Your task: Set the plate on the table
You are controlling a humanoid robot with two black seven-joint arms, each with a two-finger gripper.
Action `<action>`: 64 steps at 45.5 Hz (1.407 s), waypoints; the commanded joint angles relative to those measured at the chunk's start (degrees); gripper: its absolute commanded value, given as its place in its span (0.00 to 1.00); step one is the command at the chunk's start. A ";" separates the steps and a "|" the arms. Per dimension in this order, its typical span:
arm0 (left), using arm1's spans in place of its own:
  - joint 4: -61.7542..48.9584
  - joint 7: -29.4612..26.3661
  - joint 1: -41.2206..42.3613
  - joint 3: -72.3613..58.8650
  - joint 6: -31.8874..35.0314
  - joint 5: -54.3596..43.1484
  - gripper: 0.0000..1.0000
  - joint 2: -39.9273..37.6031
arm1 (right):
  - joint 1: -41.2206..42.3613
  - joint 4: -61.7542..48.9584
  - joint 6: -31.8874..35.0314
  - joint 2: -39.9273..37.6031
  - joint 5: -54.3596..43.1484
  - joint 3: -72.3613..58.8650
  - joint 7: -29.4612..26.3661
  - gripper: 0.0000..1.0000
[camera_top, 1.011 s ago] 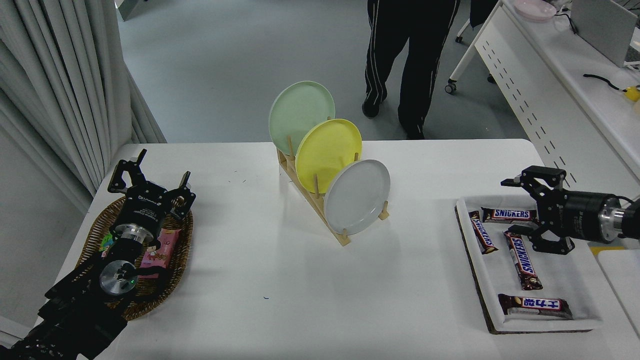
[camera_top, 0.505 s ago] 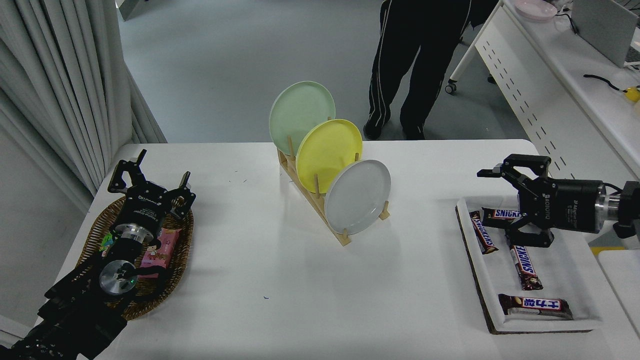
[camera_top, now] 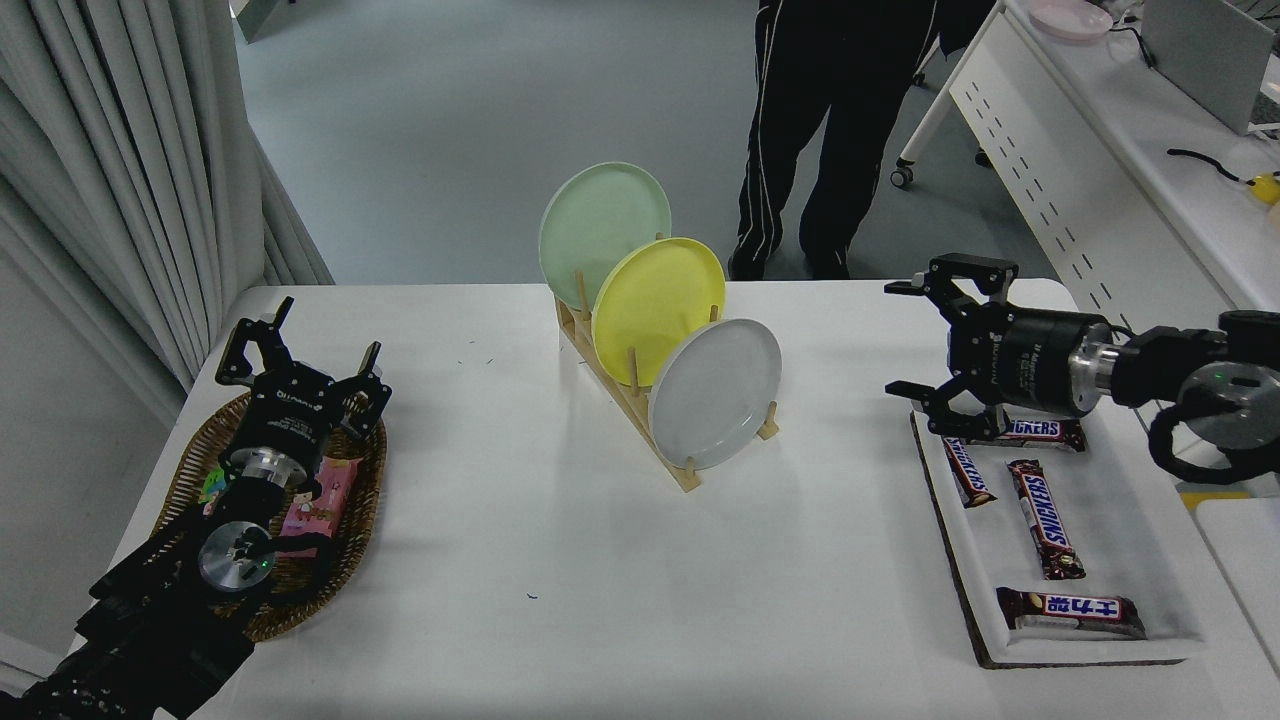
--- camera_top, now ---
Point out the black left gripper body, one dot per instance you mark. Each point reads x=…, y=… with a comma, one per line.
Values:
x=290, y=410

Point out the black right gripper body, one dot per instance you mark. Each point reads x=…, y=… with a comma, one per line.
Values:
x=1020, y=360

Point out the grey plate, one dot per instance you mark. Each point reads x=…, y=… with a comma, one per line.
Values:
x=715, y=395

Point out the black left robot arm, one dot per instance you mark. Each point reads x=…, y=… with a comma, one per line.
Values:
x=150, y=630

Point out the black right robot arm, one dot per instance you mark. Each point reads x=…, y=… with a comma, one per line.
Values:
x=1170, y=365

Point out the pink plate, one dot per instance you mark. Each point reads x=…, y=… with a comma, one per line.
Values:
x=1070, y=18

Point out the pale green plate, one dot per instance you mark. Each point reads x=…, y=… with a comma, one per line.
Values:
x=590, y=220

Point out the wooden plate rack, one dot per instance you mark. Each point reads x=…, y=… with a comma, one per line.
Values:
x=688, y=478

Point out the yellow plate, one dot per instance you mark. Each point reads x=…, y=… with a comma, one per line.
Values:
x=650, y=300

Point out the brown Snickers bar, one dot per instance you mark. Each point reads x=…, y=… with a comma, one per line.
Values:
x=1045, y=432
x=1070, y=610
x=1045, y=520
x=968, y=475

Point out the pink snack packet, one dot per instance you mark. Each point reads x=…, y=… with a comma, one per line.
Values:
x=320, y=510

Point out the green snack packet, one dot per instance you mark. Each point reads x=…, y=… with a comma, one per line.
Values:
x=212, y=487

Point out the brown wicker basket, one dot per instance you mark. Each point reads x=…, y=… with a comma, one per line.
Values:
x=355, y=530

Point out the white perforated desk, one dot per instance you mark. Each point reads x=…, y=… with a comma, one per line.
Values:
x=1080, y=180

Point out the white cardboard tray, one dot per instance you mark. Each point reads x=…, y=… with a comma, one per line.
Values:
x=1120, y=540

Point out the person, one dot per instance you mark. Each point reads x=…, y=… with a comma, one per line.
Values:
x=840, y=100

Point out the grey curtain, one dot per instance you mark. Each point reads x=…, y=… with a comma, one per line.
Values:
x=100, y=150

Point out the yellow round object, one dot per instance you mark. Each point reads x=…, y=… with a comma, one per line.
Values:
x=1267, y=188

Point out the small white table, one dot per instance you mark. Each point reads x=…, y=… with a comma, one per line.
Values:
x=1245, y=560

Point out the grey laptop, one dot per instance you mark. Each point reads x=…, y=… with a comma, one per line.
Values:
x=1200, y=50

